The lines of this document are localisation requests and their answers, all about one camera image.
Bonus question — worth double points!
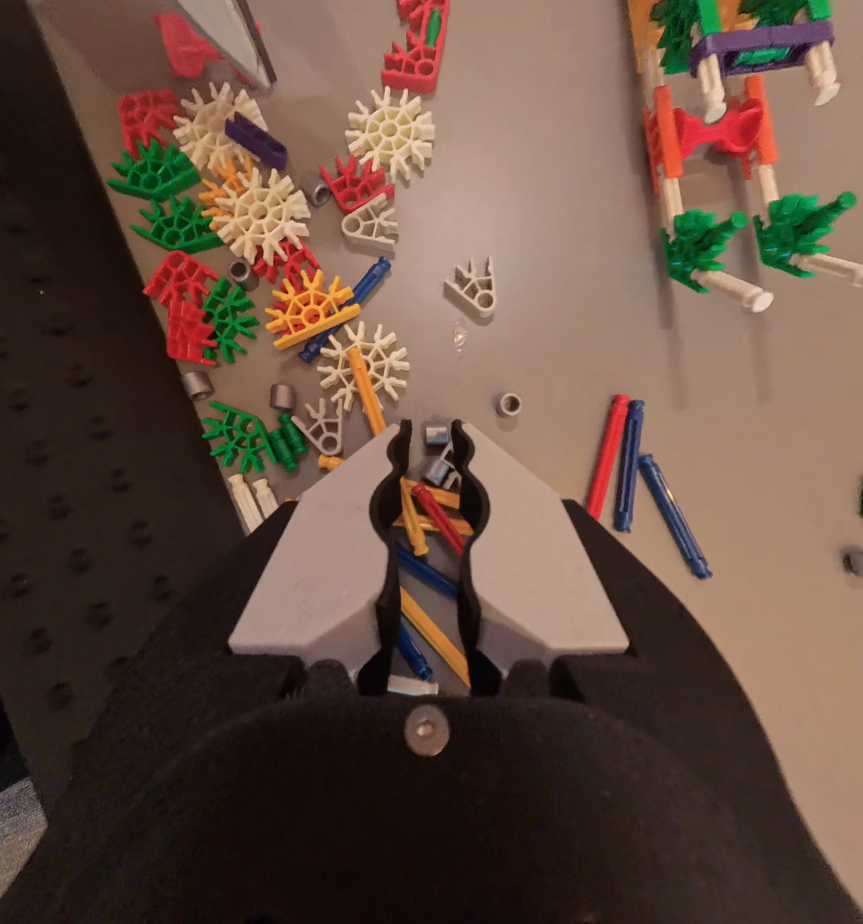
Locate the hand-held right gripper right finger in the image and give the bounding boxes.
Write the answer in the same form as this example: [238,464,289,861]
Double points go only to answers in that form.
[450,421,632,677]

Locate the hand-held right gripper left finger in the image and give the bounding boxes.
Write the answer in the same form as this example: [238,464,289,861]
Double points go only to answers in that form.
[228,421,412,663]

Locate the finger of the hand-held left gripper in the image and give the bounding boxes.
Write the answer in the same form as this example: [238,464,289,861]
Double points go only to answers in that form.
[175,0,277,89]

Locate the red corner toy connector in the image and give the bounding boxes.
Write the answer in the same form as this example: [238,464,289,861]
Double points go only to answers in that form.
[395,0,452,40]
[143,250,221,306]
[382,36,447,93]
[251,242,322,286]
[166,297,221,364]
[117,88,185,156]
[319,153,395,214]

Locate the toy rail assembly with spool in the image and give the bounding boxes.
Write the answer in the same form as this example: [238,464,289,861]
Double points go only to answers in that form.
[626,0,775,313]

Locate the purple toy connector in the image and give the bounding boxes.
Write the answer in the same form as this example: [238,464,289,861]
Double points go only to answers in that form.
[756,20,835,73]
[224,112,290,170]
[690,25,764,79]

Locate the red toy spool piece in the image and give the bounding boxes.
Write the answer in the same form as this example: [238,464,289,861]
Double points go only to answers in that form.
[153,13,225,78]

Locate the white snowflake toy connector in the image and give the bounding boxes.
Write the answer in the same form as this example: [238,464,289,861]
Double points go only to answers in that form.
[204,167,312,264]
[173,81,268,172]
[345,87,436,181]
[316,321,411,411]

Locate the yellow toy rod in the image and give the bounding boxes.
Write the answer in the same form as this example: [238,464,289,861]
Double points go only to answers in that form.
[318,453,463,511]
[400,586,473,688]
[348,348,430,557]
[394,511,474,538]

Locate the dark blue toy rod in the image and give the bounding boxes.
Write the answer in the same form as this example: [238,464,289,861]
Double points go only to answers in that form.
[298,257,393,364]
[613,399,647,535]
[395,621,434,683]
[637,453,714,582]
[394,541,463,602]

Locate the red toy rod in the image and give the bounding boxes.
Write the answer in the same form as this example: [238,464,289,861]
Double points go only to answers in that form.
[411,482,470,557]
[583,393,632,522]

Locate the grey toy connector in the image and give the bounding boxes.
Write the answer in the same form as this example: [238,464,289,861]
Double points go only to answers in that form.
[435,440,466,493]
[341,191,400,252]
[444,256,496,319]
[291,399,347,457]

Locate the yellow toy connector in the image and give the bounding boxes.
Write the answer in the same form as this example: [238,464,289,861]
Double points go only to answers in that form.
[199,155,259,218]
[264,269,362,352]

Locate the green toy connector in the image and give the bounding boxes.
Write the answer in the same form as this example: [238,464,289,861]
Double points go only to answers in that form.
[107,137,203,202]
[201,278,261,364]
[130,195,225,254]
[201,400,279,466]

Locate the black perforated panel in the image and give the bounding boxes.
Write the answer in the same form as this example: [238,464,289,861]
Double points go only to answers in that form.
[0,0,248,802]

